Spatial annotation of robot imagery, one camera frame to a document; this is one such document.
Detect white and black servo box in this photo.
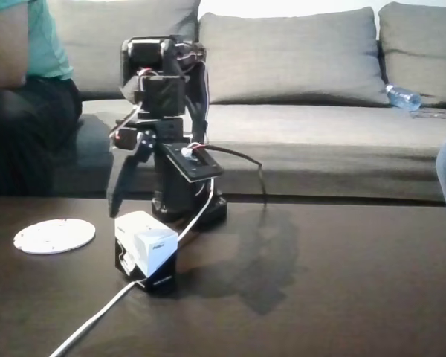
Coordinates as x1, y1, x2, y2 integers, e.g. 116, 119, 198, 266
114, 210, 180, 295

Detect grey sofa back cushion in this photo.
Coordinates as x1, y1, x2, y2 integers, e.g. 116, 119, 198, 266
377, 1, 446, 109
198, 6, 391, 107
48, 0, 201, 94

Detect white round disc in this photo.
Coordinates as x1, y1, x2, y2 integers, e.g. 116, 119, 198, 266
13, 218, 97, 256

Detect person in green top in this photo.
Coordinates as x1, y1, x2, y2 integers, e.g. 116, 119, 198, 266
0, 0, 83, 196

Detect grey sofa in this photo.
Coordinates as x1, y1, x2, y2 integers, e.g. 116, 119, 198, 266
74, 100, 446, 208

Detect clear plastic water bottle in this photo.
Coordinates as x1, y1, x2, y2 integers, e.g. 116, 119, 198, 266
384, 83, 423, 112

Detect flat patterned booklet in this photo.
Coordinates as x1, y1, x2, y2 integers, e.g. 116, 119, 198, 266
408, 107, 446, 120

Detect black camera board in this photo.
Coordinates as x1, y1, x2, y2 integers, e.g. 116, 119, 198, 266
159, 143, 224, 184

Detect black cable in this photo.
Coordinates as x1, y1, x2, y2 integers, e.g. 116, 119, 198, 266
198, 144, 268, 209

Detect white cable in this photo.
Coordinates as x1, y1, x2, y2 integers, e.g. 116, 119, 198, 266
48, 177, 216, 357

